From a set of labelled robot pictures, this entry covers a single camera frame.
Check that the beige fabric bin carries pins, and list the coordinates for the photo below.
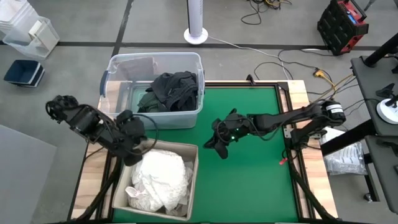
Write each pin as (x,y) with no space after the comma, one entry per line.
(174,147)

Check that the clear storage container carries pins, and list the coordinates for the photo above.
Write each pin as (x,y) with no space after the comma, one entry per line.
(18,43)

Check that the silver metal bracket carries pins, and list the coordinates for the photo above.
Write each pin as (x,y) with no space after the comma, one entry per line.
(287,132)

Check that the stack of clear containers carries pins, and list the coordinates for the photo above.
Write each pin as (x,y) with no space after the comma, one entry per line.
(12,12)

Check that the large black garment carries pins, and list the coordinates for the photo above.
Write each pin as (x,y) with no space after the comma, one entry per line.
(174,82)

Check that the clear plastic storage bin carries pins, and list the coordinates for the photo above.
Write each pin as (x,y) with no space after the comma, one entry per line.
(124,93)

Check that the white round device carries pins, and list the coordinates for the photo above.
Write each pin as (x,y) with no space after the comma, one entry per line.
(388,113)

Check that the black diagonal pole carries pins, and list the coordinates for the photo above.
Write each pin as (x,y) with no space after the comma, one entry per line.
(384,48)

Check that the white power strip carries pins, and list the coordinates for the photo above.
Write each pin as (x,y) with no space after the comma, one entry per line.
(314,49)

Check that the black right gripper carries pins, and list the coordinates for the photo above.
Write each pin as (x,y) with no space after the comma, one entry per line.
(233,127)

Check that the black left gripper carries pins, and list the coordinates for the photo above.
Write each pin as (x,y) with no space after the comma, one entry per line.
(127,133)

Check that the small black angular device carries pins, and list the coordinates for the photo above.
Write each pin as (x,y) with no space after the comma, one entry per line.
(385,91)

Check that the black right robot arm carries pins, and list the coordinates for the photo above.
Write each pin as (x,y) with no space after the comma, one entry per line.
(286,119)

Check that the black side table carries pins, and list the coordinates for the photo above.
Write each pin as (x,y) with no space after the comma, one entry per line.
(373,77)

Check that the clear plastic bag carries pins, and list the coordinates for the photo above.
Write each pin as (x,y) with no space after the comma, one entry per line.
(345,158)

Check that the dark green garment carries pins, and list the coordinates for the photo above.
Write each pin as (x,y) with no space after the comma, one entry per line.
(149,104)

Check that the green table mat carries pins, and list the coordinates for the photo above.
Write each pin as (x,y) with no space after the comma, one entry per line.
(248,180)

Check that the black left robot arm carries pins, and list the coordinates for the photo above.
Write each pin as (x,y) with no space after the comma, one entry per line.
(87,123)

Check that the red and black toolbox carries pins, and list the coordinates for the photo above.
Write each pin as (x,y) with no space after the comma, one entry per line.
(339,28)

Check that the white tower fan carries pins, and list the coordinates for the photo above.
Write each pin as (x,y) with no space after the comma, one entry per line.
(195,15)

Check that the white lace garment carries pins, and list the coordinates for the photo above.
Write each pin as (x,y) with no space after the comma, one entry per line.
(155,177)

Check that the black aluminium table frame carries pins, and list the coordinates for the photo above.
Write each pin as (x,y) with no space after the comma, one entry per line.
(295,180)

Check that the black frame clip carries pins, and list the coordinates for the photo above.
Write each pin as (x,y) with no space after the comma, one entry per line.
(249,78)

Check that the dark blue bin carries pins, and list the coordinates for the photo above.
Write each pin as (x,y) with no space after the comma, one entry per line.
(23,72)

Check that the white cardboard box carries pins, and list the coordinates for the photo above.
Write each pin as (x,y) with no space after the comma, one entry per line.
(46,35)

